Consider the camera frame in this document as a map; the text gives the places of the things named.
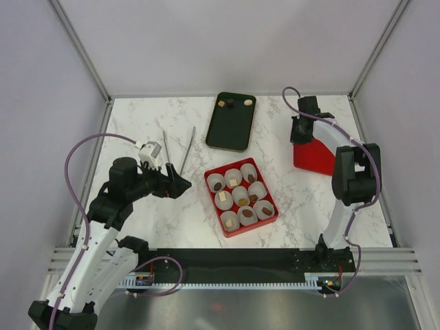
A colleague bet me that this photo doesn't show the white slotted cable duct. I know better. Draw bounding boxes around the white slotted cable duct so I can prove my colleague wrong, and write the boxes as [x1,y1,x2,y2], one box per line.
[115,273,324,289]

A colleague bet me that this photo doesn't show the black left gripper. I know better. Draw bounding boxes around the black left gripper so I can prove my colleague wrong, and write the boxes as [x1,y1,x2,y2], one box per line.
[127,159,191,201]

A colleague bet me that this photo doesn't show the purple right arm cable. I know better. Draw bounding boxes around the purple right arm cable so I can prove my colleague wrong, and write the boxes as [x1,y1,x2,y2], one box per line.
[282,86,383,299]

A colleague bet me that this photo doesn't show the red box lid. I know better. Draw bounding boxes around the red box lid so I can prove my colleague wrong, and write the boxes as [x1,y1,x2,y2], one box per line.
[293,138,336,176]

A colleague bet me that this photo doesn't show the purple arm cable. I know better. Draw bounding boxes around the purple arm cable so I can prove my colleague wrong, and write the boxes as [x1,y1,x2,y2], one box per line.
[47,133,183,330]
[282,86,383,299]

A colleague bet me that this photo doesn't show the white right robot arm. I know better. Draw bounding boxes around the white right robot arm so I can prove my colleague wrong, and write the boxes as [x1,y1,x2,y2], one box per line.
[290,96,382,272]

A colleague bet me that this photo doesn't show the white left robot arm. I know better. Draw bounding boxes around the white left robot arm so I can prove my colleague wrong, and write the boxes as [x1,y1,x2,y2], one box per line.
[28,157,192,329]

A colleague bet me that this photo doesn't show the metal tongs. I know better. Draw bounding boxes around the metal tongs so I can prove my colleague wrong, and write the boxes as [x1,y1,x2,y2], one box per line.
[162,126,197,176]

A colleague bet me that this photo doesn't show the dark oval chocolate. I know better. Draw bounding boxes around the dark oval chocolate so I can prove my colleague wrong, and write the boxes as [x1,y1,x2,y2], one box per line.
[242,210,253,218]

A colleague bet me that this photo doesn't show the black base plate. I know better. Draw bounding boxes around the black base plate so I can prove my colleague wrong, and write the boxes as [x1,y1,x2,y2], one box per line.
[138,248,355,285]

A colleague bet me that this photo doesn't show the white paper cup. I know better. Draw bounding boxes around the white paper cup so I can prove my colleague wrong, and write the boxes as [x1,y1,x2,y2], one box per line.
[240,163,258,184]
[247,181,267,203]
[224,168,243,189]
[221,211,240,232]
[232,186,250,207]
[253,200,275,221]
[207,173,226,193]
[237,206,258,226]
[214,190,234,211]

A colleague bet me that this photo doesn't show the red chocolate box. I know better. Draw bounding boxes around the red chocolate box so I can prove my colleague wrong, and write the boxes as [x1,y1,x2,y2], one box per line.
[204,157,279,238]

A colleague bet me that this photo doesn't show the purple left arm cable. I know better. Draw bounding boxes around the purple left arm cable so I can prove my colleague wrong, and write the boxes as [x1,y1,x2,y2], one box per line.
[47,133,183,330]

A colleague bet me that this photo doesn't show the dark green tray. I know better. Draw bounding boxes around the dark green tray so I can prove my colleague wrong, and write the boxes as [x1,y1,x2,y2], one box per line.
[205,91,256,153]

